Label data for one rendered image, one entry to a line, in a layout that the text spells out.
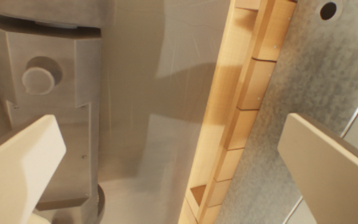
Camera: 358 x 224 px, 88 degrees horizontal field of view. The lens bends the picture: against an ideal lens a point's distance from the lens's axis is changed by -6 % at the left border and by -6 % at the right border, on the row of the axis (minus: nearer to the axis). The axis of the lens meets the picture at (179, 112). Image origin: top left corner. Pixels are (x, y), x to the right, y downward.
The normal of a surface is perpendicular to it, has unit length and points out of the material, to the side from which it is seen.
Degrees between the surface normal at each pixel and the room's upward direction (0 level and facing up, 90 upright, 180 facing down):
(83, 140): 0
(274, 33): 0
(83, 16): 31
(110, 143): 0
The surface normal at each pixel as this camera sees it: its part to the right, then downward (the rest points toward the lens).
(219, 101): 0.34, 0.48
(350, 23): -0.93, 0.04
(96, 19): 0.87, 0.40
